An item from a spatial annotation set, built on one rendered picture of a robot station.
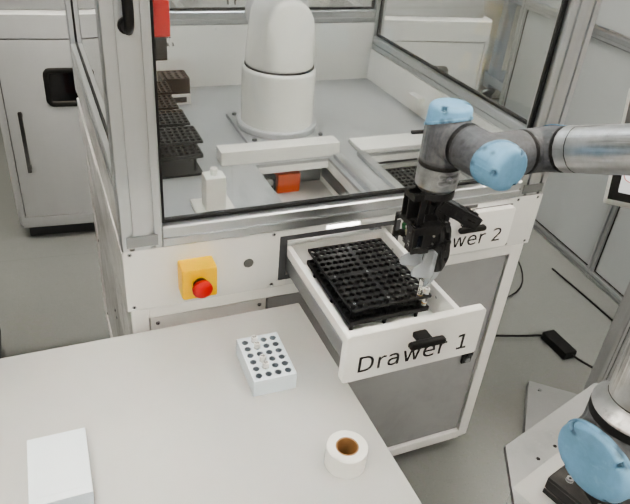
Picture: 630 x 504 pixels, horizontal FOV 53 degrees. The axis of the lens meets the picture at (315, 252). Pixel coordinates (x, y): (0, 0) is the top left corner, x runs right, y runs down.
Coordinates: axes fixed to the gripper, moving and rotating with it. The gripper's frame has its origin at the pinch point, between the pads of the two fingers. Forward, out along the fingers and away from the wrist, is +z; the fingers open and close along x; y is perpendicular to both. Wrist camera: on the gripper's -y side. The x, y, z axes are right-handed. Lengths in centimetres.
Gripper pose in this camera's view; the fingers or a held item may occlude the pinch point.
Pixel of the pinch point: (426, 277)
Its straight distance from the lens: 126.2
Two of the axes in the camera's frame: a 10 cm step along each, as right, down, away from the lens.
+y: -9.2, 1.4, -3.6
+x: 3.8, 5.1, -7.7
